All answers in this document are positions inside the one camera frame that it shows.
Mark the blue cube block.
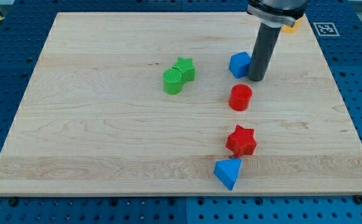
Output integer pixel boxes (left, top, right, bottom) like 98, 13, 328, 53
229, 52, 251, 78

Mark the green star block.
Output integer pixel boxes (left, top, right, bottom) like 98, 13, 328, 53
172, 57, 196, 84

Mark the blue triangle block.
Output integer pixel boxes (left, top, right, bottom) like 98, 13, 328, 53
214, 158, 242, 190

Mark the red star block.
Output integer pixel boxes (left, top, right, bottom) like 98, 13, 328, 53
226, 124, 257, 158

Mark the yellow block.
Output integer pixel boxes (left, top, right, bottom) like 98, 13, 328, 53
281, 18, 302, 34

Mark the black and silver end effector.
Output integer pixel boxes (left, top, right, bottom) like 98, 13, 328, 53
247, 0, 309, 27

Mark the green cylinder block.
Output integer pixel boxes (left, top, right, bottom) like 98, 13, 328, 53
163, 68, 183, 95

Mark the wooden board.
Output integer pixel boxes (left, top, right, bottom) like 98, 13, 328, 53
0, 12, 362, 197

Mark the black board clamp bolt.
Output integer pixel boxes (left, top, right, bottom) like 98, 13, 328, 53
353, 195, 362, 205
7, 197, 19, 207

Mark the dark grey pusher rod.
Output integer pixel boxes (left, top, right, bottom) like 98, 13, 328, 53
247, 22, 281, 82

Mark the red cylinder block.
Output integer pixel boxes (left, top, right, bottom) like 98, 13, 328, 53
229, 84, 252, 111

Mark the fiducial marker tag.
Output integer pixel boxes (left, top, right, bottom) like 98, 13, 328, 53
313, 22, 340, 37

